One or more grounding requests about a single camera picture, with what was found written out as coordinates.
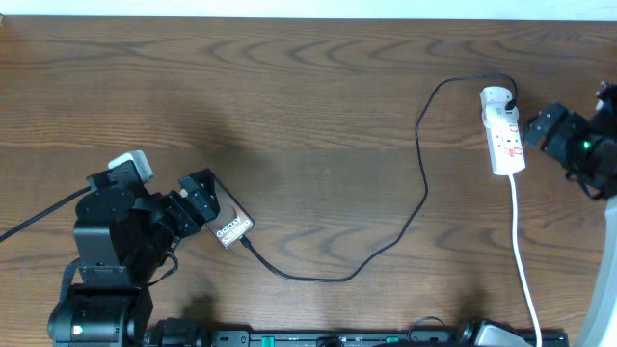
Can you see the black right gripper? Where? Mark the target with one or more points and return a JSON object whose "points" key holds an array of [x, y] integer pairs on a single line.
{"points": [[572, 125]]}

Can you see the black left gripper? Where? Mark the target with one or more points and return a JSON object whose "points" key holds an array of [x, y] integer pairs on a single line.
{"points": [[194, 202]]}

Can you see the white power strip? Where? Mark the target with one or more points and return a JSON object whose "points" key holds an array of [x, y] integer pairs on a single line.
{"points": [[502, 131]]}

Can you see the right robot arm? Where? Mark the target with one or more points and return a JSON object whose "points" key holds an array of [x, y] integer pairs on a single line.
{"points": [[599, 326]]}

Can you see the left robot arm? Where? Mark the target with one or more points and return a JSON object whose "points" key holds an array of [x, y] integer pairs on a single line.
{"points": [[123, 234]]}

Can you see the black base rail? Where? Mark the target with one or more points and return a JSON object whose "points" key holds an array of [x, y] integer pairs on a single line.
{"points": [[271, 339]]}

